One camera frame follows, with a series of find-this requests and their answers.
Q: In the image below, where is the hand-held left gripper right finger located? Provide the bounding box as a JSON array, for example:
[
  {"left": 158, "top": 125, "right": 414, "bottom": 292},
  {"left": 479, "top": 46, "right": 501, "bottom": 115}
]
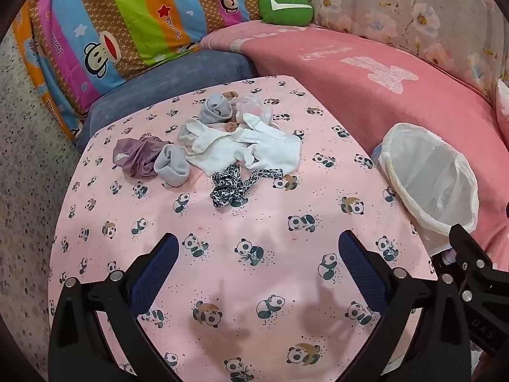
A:
[{"left": 338, "top": 230, "right": 476, "bottom": 382}]

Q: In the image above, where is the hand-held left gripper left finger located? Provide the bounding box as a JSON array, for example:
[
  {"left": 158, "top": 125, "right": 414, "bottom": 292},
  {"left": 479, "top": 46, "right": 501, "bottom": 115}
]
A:
[{"left": 48, "top": 233, "right": 180, "bottom": 382}]

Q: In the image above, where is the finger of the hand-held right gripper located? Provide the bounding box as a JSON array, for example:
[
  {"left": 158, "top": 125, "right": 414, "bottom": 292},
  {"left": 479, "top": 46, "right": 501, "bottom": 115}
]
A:
[
  {"left": 431, "top": 257, "right": 480, "bottom": 309},
  {"left": 449, "top": 224, "right": 509, "bottom": 289}
]

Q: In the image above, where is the bin with white plastic bag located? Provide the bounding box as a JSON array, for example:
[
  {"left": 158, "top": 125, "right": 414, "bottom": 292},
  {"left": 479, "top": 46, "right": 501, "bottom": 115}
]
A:
[{"left": 377, "top": 123, "right": 480, "bottom": 257}]

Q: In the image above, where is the leopard print sock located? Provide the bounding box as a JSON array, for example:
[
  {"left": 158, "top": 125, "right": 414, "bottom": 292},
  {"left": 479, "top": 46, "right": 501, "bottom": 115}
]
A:
[{"left": 210, "top": 163, "right": 284, "bottom": 209}]

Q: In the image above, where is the grey sock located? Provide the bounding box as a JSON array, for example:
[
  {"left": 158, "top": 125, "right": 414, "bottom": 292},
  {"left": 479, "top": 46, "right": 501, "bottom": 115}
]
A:
[
  {"left": 198, "top": 92, "right": 235, "bottom": 126},
  {"left": 153, "top": 143, "right": 191, "bottom": 187}
]

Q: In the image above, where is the purple cloth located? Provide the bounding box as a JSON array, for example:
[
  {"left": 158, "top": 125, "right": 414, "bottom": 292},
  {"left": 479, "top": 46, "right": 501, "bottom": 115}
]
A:
[{"left": 112, "top": 135, "right": 172, "bottom": 180}]

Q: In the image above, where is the white sock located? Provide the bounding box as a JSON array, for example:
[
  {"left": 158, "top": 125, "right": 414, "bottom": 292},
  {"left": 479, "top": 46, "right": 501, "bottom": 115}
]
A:
[
  {"left": 231, "top": 112, "right": 302, "bottom": 171},
  {"left": 177, "top": 118, "right": 239, "bottom": 176}
]

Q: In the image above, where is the tan stocking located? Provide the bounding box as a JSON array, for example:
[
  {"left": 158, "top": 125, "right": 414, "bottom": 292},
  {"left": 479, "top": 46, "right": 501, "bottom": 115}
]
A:
[{"left": 220, "top": 91, "right": 243, "bottom": 134}]

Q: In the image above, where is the pink panda print cloth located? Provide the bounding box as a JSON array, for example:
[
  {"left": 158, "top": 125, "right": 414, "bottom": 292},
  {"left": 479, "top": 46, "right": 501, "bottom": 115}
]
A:
[{"left": 48, "top": 75, "right": 438, "bottom": 382}]

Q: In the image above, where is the pink white pillow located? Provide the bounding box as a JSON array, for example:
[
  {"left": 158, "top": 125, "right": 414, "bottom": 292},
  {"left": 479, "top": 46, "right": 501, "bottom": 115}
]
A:
[{"left": 495, "top": 79, "right": 509, "bottom": 128}]

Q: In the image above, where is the blue grey cushion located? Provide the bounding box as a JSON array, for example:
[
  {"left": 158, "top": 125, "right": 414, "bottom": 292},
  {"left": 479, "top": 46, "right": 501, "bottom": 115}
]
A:
[{"left": 73, "top": 49, "right": 259, "bottom": 152}]

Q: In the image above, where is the pink blanket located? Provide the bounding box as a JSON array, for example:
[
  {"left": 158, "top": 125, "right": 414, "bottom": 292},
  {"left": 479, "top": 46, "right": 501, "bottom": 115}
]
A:
[{"left": 200, "top": 20, "right": 509, "bottom": 271}]

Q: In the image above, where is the colourful striped monkey print quilt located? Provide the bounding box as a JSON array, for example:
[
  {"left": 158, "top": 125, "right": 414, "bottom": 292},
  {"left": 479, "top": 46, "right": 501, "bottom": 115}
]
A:
[{"left": 12, "top": 0, "right": 271, "bottom": 142}]

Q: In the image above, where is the grey floral cloth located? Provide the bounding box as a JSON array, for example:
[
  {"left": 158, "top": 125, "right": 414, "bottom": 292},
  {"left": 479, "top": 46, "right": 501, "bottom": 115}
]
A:
[{"left": 266, "top": 0, "right": 509, "bottom": 104}]

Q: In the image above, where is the green round cushion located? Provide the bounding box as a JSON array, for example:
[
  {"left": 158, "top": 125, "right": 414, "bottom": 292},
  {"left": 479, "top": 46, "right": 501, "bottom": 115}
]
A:
[{"left": 259, "top": 0, "right": 315, "bottom": 26}]

